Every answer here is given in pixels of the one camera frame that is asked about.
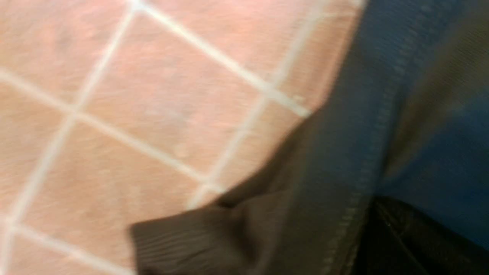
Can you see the dark gray long-sleeve shirt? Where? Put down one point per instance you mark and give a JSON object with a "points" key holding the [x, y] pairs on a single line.
{"points": [[407, 119]]}

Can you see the pink checkered tablecloth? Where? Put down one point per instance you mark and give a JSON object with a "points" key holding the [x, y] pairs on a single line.
{"points": [[119, 111]]}

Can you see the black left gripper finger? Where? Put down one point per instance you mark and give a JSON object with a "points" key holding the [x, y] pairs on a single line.
{"points": [[400, 240]]}

